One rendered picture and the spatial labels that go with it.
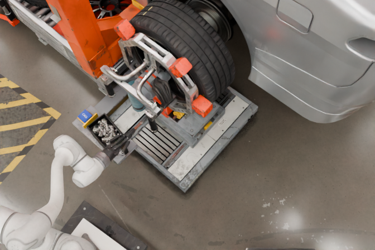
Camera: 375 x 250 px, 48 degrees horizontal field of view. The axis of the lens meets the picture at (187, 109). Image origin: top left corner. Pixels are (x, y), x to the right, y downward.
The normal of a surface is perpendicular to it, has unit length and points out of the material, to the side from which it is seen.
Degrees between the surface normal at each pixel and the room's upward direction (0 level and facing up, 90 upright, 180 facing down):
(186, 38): 20
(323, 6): 78
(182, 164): 0
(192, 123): 0
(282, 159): 0
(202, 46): 35
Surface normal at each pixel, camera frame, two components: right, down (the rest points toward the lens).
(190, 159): -0.05, -0.44
